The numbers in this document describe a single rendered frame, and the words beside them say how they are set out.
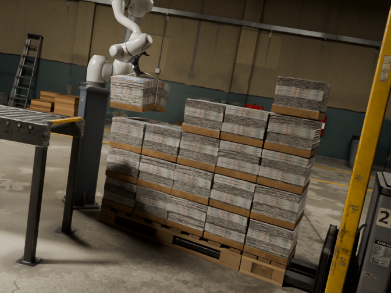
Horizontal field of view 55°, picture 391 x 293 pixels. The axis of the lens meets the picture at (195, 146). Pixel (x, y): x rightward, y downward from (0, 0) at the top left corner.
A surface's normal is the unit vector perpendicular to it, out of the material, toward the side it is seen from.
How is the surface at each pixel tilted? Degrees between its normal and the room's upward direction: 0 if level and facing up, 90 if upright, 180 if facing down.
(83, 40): 90
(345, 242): 90
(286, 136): 90
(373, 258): 90
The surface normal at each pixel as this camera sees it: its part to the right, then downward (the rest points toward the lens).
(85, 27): -0.08, 0.13
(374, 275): -0.41, 0.06
